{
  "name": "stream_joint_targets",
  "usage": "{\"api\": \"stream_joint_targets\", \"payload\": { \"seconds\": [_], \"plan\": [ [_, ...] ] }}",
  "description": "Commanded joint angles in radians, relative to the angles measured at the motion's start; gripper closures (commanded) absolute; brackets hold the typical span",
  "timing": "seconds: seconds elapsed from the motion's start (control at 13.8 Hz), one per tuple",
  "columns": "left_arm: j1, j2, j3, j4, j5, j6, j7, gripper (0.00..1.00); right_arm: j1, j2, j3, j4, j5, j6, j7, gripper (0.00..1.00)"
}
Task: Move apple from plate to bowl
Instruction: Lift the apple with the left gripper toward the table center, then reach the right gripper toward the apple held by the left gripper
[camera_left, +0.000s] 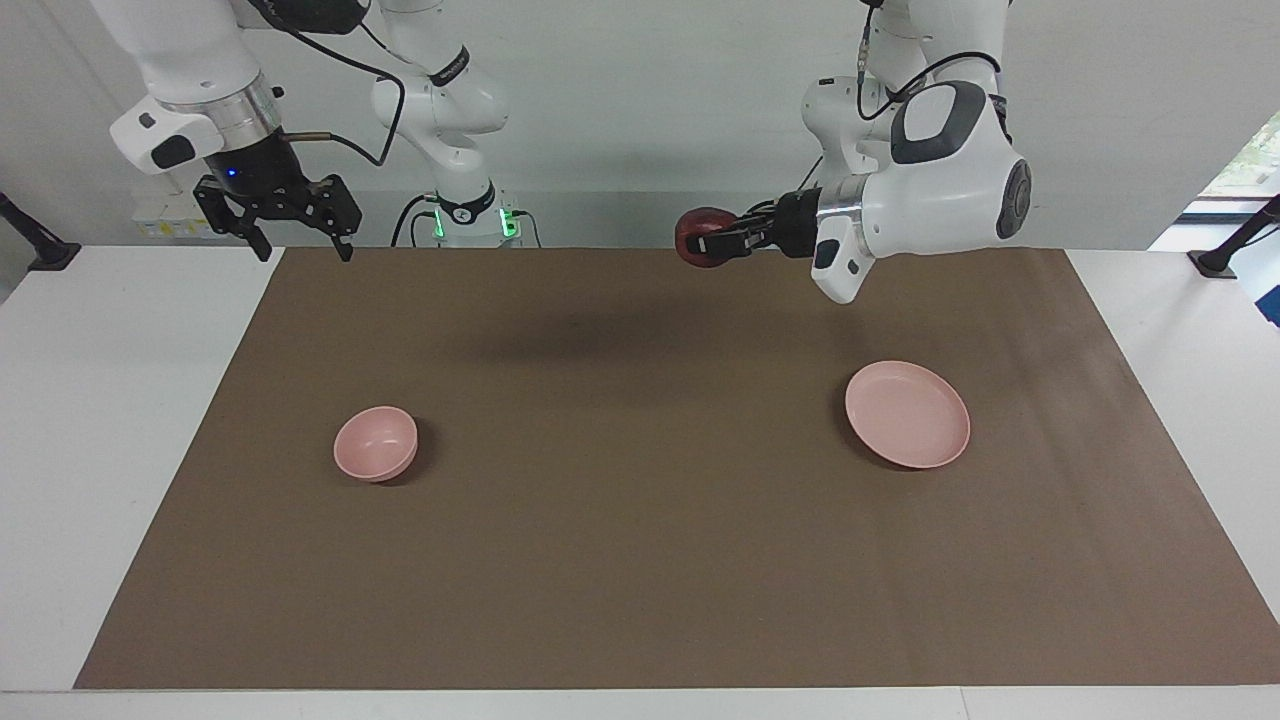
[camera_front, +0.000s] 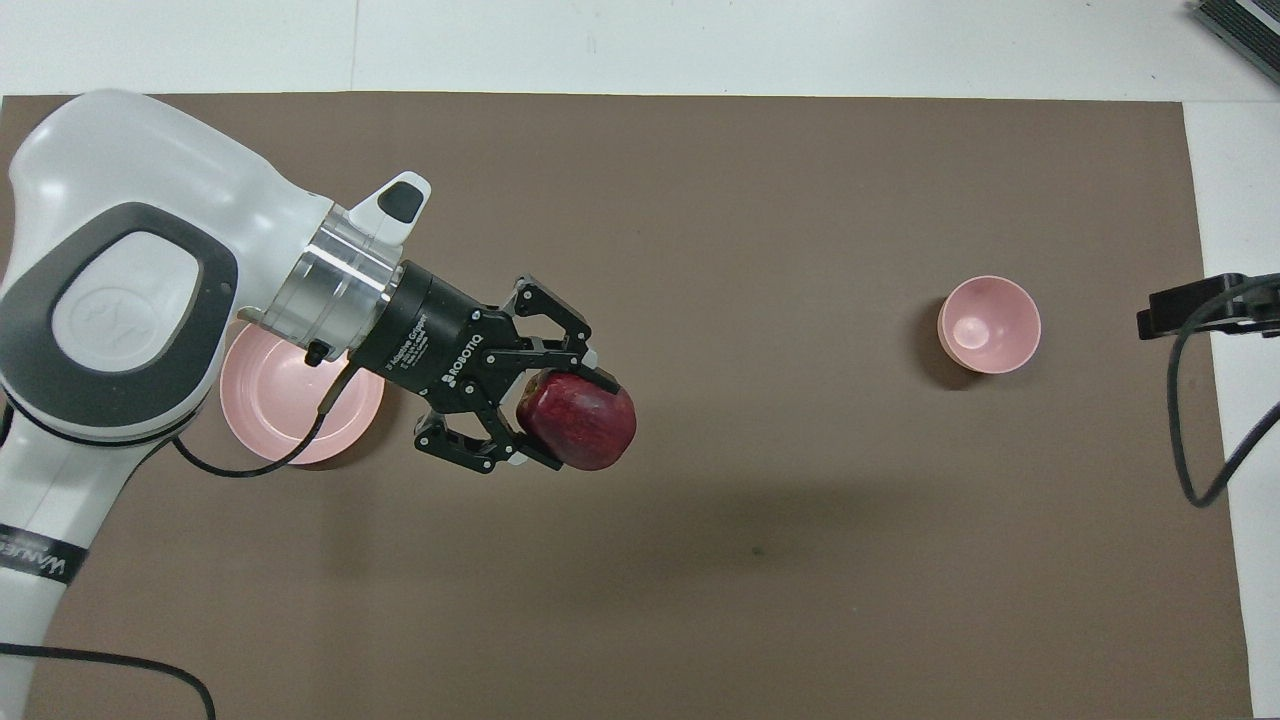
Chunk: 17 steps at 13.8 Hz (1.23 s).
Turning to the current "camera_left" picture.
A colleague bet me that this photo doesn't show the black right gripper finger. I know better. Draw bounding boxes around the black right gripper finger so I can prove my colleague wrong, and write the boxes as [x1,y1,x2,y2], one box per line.
[194,176,274,263]
[298,174,363,263]

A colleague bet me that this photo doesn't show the dark red apple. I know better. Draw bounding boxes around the dark red apple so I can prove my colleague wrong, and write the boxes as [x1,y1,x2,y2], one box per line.
[675,207,736,269]

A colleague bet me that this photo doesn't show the pink plate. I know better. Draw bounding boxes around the pink plate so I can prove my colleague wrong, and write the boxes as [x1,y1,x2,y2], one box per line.
[845,360,972,470]

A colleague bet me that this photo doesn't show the pink bowl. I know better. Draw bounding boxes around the pink bowl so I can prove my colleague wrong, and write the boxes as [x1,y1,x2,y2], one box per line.
[333,405,419,483]

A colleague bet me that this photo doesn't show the black stand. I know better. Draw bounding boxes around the black stand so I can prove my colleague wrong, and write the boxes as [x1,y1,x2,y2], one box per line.
[0,192,83,273]
[1187,195,1280,279]

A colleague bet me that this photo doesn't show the brown table mat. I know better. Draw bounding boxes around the brown table mat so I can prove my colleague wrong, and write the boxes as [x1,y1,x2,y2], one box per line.
[73,246,1280,691]

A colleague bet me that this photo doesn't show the window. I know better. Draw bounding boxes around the window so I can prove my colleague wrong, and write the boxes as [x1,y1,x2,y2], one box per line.
[1195,105,1280,201]

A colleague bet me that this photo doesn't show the black base cable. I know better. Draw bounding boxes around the black base cable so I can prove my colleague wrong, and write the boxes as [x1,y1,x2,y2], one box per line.
[390,193,441,248]

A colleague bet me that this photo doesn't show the white wall socket box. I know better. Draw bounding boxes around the white wall socket box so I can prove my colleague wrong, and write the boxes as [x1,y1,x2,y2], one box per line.
[133,192,216,241]

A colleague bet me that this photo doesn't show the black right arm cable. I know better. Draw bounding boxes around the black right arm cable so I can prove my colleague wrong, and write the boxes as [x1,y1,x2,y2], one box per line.
[245,0,406,167]

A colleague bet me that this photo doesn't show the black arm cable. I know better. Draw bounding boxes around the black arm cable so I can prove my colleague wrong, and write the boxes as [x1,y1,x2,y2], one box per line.
[855,0,1001,121]
[245,0,406,167]

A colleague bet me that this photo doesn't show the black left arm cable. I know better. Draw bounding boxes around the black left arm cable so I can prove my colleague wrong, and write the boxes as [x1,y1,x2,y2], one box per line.
[855,0,1001,121]

